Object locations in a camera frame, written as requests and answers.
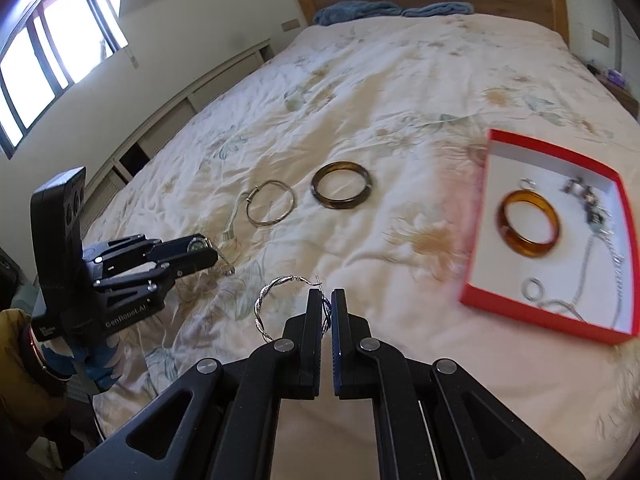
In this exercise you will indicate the blue white gloved hand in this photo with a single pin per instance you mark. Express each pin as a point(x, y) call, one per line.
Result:
point(103, 362)

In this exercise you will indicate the low white wall cabinet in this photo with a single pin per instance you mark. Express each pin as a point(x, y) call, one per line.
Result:
point(156, 131)

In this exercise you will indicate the amber bangle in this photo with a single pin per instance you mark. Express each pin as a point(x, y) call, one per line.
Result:
point(528, 223)

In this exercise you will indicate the silver wristwatch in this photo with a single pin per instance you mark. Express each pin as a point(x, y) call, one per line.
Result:
point(210, 252)

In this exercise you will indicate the floral bed quilt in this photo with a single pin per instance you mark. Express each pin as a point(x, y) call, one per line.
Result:
point(411, 100)

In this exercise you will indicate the blue pillow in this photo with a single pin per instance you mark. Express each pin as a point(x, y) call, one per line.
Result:
point(353, 10)
point(439, 9)

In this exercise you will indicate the dark brown bangle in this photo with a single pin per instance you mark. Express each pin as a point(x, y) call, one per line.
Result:
point(341, 185)

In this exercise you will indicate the purple tissue box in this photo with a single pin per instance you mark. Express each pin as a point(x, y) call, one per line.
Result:
point(616, 77)

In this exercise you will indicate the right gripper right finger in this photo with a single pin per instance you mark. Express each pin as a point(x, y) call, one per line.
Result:
point(434, 421)

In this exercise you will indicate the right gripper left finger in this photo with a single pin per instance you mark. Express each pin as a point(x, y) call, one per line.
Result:
point(217, 421)

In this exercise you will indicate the red jewelry box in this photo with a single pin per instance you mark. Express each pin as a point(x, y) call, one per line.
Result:
point(588, 286)

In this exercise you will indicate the thin silver bangle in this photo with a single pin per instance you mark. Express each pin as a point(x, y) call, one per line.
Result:
point(275, 209)

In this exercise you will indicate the wooden nightstand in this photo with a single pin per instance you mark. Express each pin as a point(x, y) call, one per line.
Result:
point(626, 99)

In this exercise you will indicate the blue pillow right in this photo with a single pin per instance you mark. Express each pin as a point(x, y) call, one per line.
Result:
point(439, 9)

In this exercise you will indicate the blue pillow left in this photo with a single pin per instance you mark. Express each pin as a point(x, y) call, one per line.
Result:
point(353, 10)

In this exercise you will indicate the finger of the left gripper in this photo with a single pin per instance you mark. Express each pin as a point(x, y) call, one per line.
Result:
point(171, 263)
point(139, 247)

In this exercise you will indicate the window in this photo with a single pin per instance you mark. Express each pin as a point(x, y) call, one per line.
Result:
point(48, 46)

